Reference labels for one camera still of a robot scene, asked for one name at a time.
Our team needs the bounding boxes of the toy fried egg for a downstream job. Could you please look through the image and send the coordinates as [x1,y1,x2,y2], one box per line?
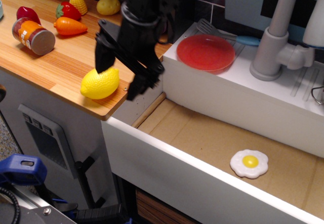
[230,149,268,179]

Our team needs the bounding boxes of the red toy pepper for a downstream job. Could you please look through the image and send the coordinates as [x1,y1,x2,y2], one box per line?
[16,6,41,25]

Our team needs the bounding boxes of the yellow toy lemon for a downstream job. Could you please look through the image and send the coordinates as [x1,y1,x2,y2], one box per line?
[80,67,119,100]

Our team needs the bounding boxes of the yellow toy potato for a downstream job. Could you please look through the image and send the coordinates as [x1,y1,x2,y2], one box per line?
[96,0,121,16]

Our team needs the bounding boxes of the orange toy carrot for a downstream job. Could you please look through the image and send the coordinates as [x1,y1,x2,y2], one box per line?
[53,17,88,35]

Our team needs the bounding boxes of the red toy strawberry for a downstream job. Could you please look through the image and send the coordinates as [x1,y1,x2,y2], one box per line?
[56,2,82,21]

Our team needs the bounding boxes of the black braided cable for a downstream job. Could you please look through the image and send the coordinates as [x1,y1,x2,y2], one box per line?
[0,186,21,224]

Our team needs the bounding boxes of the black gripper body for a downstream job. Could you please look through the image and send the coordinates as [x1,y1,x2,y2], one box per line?
[95,15,164,87]

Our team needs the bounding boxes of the grey spatula blue handle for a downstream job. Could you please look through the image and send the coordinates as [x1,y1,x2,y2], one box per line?
[196,19,261,46]

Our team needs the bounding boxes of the metal whisk wire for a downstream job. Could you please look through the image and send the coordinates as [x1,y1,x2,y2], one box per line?
[311,86,324,105]

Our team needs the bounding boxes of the orange labelled toy can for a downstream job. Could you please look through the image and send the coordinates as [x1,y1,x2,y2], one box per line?
[12,17,56,56]

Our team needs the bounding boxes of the grey toy oven door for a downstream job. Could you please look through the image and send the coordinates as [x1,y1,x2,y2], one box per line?
[18,104,77,179]

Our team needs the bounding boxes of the grey toy faucet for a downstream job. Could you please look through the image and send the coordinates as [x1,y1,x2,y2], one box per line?
[250,0,315,81]

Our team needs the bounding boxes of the white bottle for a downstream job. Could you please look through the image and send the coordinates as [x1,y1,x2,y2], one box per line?
[303,0,324,49]

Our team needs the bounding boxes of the blue clamp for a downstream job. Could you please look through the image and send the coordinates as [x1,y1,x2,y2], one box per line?
[1,154,47,186]

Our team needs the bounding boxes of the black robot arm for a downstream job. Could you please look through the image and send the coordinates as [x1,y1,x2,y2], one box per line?
[95,0,181,101]

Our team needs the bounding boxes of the red plastic plate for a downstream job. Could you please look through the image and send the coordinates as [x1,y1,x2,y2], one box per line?
[176,34,235,74]

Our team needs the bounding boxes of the yellow toy corn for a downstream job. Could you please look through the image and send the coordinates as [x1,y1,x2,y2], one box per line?
[69,0,88,16]

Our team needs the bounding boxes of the black oven door handle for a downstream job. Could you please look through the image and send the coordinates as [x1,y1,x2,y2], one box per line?
[74,156,105,209]

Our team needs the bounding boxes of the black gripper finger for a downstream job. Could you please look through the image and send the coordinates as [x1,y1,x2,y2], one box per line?
[127,74,152,101]
[95,38,115,73]

